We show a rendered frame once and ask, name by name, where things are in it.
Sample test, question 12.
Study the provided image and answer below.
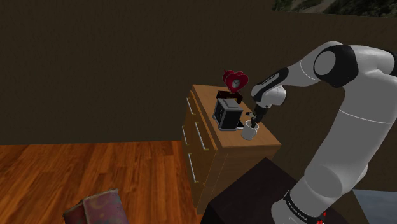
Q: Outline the white cup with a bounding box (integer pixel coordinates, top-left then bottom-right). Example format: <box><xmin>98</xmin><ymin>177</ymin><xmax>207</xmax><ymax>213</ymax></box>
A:
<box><xmin>240</xmin><ymin>120</ymin><xmax>260</xmax><ymax>141</ymax></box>

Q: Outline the red heart-shaped clock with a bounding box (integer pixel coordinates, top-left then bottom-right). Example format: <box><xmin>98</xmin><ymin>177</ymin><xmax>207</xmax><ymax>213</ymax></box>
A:
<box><xmin>222</xmin><ymin>69</ymin><xmax>249</xmax><ymax>94</ymax></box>

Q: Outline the wooden chest of drawers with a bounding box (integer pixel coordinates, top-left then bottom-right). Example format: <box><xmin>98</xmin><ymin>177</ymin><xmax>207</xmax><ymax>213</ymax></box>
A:
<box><xmin>181</xmin><ymin>84</ymin><xmax>282</xmax><ymax>216</ymax></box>

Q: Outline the dark robot stand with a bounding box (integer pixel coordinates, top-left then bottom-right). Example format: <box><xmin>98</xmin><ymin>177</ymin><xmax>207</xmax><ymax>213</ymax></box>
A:
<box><xmin>200</xmin><ymin>157</ymin><xmax>350</xmax><ymax>224</ymax></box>

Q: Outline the pink patterned box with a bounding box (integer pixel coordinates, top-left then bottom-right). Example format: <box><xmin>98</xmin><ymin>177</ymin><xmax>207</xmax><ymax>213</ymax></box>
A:
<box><xmin>62</xmin><ymin>188</ymin><xmax>130</xmax><ymax>224</ymax></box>

